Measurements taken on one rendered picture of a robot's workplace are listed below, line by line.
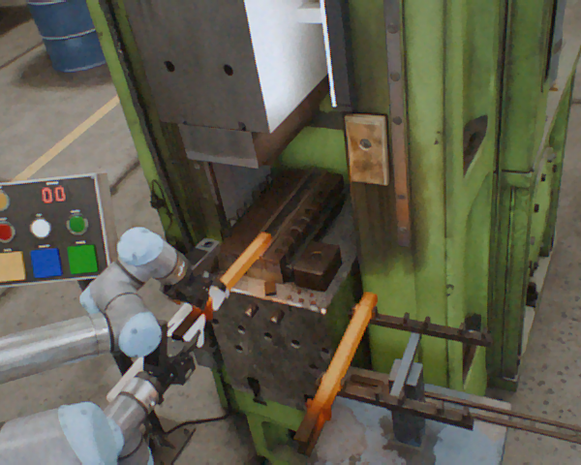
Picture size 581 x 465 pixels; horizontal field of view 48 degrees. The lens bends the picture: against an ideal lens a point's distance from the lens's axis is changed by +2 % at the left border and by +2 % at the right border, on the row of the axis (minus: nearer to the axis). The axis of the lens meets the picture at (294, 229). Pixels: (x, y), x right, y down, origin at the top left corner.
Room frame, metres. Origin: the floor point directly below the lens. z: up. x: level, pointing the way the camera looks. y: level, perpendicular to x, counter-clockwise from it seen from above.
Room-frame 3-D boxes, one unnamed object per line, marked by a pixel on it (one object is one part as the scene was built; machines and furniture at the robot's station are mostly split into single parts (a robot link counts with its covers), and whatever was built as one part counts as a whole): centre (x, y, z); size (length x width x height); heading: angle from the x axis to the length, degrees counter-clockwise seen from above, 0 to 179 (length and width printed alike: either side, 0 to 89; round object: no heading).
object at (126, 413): (0.84, 0.42, 1.00); 0.11 x 0.08 x 0.09; 147
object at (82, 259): (1.41, 0.57, 1.01); 0.07 x 0.05 x 0.07; 82
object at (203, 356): (1.61, 0.38, 0.36); 0.09 x 0.07 x 0.12; 57
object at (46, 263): (1.42, 0.67, 1.01); 0.07 x 0.05 x 0.07; 82
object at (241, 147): (1.49, 0.03, 1.32); 0.42 x 0.20 x 0.10; 147
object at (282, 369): (1.47, -0.03, 0.69); 0.56 x 0.38 x 0.45; 147
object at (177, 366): (0.97, 0.33, 0.99); 0.12 x 0.08 x 0.09; 147
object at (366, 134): (1.25, -0.20, 1.27); 0.09 x 0.02 x 0.17; 57
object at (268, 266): (1.49, 0.03, 0.96); 0.42 x 0.20 x 0.09; 147
